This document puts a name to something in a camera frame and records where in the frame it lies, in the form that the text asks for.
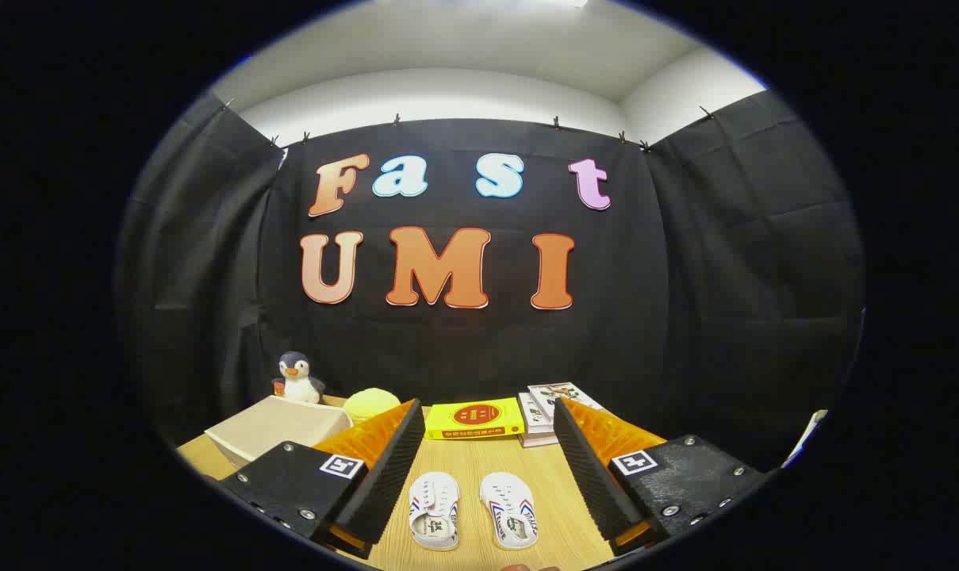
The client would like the yellow round plush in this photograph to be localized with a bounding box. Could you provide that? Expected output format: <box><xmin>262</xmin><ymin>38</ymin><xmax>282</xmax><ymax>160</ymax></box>
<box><xmin>343</xmin><ymin>387</ymin><xmax>401</xmax><ymax>423</ymax></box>

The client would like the white canvas shoe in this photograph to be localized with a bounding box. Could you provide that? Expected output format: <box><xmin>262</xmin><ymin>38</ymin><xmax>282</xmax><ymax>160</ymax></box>
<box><xmin>409</xmin><ymin>471</ymin><xmax>461</xmax><ymax>551</ymax></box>
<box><xmin>480</xmin><ymin>472</ymin><xmax>539</xmax><ymax>550</ymax></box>

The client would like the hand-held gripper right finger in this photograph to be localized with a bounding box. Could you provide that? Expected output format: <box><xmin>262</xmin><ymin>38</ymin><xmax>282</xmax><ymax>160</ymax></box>
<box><xmin>553</xmin><ymin>397</ymin><xmax>769</xmax><ymax>556</ymax></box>

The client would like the yellow book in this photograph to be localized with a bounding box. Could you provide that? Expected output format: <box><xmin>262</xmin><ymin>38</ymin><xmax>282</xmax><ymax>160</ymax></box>
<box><xmin>424</xmin><ymin>397</ymin><xmax>526</xmax><ymax>441</ymax></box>

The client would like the white book illustrated cover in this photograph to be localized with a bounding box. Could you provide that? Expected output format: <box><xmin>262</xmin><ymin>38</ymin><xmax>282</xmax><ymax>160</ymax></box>
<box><xmin>527</xmin><ymin>382</ymin><xmax>604</xmax><ymax>421</ymax></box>

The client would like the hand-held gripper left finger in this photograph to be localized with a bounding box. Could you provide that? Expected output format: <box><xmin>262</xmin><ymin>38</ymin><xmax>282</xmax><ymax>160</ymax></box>
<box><xmin>217</xmin><ymin>398</ymin><xmax>426</xmax><ymax>560</ymax></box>

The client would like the penguin plush toy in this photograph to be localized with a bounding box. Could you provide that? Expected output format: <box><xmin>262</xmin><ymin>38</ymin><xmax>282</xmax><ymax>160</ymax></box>
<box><xmin>272</xmin><ymin>351</ymin><xmax>326</xmax><ymax>405</ymax></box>

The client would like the white sheet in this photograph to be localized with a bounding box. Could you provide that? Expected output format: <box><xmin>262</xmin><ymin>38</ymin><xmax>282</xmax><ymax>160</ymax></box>
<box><xmin>782</xmin><ymin>409</ymin><xmax>829</xmax><ymax>469</ymax></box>

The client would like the beige fabric storage box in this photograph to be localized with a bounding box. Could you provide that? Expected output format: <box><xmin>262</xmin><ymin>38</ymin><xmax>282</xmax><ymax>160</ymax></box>
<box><xmin>204</xmin><ymin>394</ymin><xmax>353</xmax><ymax>469</ymax></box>

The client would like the black backdrop cloth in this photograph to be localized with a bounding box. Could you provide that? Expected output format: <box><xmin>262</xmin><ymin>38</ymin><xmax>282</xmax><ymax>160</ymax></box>
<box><xmin>118</xmin><ymin>89</ymin><xmax>867</xmax><ymax>477</ymax></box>

